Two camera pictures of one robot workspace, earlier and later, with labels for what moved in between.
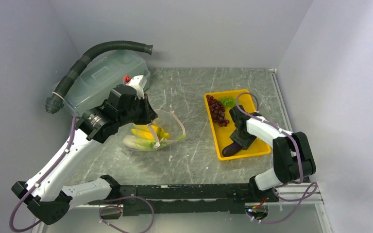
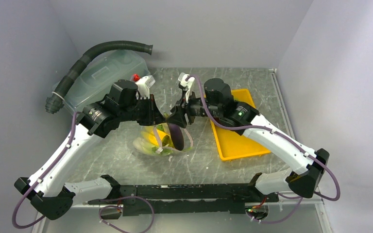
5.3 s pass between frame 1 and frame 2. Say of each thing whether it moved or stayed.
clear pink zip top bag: moved
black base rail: stayed
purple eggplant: moved
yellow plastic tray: stayed
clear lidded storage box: stayed
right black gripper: moved
